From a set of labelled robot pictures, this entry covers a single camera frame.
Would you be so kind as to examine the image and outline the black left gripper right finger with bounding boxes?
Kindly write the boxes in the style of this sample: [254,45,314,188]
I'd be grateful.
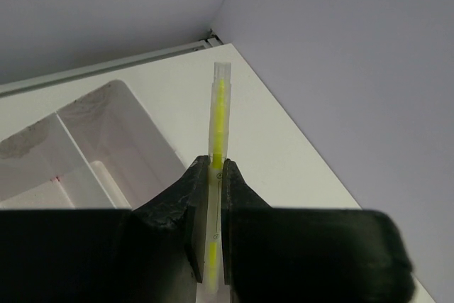
[221,160,415,302]

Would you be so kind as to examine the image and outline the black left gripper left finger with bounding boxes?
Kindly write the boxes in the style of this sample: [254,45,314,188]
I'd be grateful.
[1,155,209,302]

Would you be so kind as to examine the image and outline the yellow highlighter pen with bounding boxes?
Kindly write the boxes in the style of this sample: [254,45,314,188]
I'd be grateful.
[202,62,231,301]

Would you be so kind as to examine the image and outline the white compartment organizer box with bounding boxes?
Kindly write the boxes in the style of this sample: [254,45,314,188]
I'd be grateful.
[1,80,185,209]

